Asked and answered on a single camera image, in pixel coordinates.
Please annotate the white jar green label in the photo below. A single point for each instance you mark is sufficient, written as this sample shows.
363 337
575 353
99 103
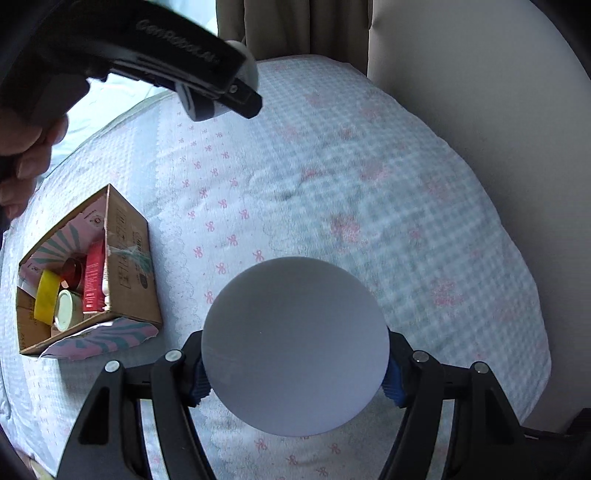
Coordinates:
295 346

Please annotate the brown curtain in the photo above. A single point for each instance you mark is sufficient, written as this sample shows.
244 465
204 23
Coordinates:
335 29

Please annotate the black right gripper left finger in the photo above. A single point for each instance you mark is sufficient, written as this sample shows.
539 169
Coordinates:
107 440

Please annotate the brown cardboard box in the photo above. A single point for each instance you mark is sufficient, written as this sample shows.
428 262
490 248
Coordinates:
131 314

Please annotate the green lidded jar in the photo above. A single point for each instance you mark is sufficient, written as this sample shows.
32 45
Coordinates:
68 310

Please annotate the yellow packing tape roll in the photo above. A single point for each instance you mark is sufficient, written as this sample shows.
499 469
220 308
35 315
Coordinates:
46 297

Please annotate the person left hand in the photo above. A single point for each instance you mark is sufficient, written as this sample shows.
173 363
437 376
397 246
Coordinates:
31 146

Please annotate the small red lidded jar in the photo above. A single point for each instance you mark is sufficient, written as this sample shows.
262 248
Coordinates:
73 274

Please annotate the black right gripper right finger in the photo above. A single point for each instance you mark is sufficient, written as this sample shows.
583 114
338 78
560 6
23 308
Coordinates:
486 440

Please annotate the red cosmetics box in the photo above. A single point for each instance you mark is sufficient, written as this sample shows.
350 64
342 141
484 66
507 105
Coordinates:
93 297

